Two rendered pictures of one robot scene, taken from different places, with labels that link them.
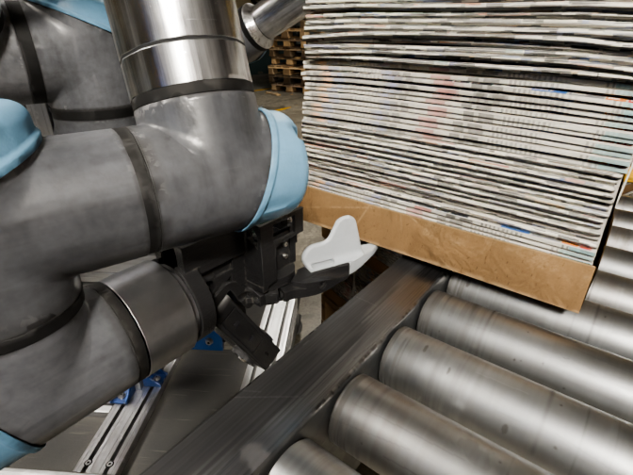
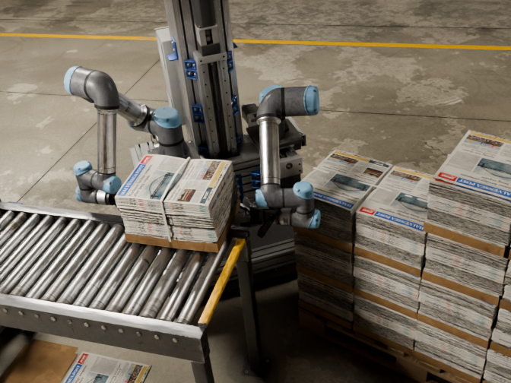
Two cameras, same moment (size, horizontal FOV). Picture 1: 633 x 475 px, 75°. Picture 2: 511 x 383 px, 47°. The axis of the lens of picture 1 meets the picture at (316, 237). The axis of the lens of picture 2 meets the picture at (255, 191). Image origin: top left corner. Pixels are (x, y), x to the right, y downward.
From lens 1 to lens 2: 2.41 m
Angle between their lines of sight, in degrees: 61
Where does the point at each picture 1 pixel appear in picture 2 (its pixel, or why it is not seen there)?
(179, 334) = (101, 200)
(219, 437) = (90, 214)
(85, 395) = (88, 200)
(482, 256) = not seen: hidden behind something
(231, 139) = (99, 180)
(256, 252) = not seen: hidden behind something
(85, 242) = (86, 183)
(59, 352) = (86, 193)
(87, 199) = (86, 179)
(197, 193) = (95, 185)
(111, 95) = (163, 140)
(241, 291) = not seen: hidden behind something
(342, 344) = (112, 219)
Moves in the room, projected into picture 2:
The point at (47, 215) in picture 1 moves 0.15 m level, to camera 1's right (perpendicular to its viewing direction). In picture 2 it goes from (83, 179) to (88, 198)
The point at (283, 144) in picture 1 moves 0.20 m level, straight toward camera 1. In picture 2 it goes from (106, 184) to (56, 200)
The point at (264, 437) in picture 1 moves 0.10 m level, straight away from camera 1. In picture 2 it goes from (90, 217) to (113, 208)
